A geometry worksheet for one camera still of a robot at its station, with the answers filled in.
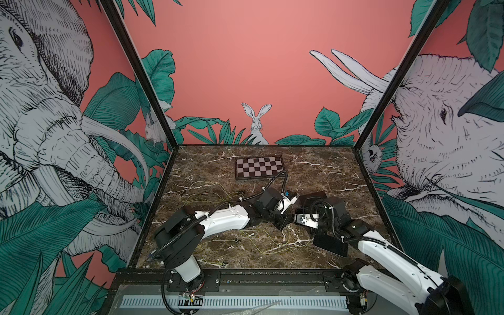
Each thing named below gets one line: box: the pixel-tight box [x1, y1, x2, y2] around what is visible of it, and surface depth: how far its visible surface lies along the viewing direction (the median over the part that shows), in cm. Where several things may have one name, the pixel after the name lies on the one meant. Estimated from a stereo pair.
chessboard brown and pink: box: [234, 155, 285, 180], surface depth 109 cm
